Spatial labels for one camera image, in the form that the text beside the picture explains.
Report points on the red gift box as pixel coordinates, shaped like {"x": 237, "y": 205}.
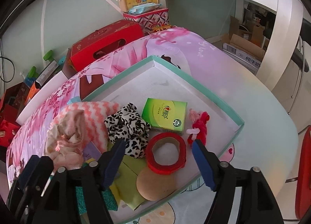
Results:
{"x": 103, "y": 41}

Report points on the pink zigzag striped cloth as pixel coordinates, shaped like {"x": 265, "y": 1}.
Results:
{"x": 95, "y": 113}

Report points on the open dark red box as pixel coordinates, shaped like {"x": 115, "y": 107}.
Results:
{"x": 13, "y": 101}

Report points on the blue wet wipes pack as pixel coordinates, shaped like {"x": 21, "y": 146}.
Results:
{"x": 143, "y": 8}

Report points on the red white patterned box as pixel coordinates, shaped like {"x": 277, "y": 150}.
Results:
{"x": 151, "y": 21}

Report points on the beige pink scrunchie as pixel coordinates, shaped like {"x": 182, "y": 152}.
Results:
{"x": 65, "y": 138}

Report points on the leopard print scrunchie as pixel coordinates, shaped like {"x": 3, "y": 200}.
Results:
{"x": 128, "y": 125}

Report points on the purple packet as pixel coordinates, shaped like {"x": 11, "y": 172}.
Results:
{"x": 91, "y": 152}

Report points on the teal shallow cardboard tray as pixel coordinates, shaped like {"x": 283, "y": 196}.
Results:
{"x": 164, "y": 94}

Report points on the cardboard box under desk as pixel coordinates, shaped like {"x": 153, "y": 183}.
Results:
{"x": 245, "y": 44}

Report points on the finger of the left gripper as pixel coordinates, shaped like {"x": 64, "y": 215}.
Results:
{"x": 20, "y": 183}
{"x": 35, "y": 185}

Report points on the green dumbbell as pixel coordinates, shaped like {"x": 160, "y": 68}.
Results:
{"x": 32, "y": 73}
{"x": 48, "y": 57}

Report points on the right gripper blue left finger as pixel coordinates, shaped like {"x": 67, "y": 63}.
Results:
{"x": 111, "y": 161}

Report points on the white foam board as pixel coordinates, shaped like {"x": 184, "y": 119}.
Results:
{"x": 50, "y": 87}

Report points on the orange cardboard box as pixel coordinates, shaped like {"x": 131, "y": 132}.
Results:
{"x": 35, "y": 88}

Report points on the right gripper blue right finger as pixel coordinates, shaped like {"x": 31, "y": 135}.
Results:
{"x": 207, "y": 163}

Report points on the red felt handbag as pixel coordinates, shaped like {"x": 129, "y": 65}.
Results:
{"x": 8, "y": 131}

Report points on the yellow green scouring sponge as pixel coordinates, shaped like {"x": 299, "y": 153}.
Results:
{"x": 90, "y": 198}

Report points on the blue liquid plastic bottle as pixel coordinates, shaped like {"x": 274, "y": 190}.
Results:
{"x": 28, "y": 81}

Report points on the red tape roll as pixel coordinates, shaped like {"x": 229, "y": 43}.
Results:
{"x": 166, "y": 153}

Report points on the light green cloth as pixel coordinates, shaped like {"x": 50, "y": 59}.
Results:
{"x": 124, "y": 186}

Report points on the green tissue pack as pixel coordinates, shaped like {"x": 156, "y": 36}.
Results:
{"x": 164, "y": 115}

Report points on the round yellow packaged sponge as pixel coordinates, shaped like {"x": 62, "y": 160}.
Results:
{"x": 153, "y": 187}

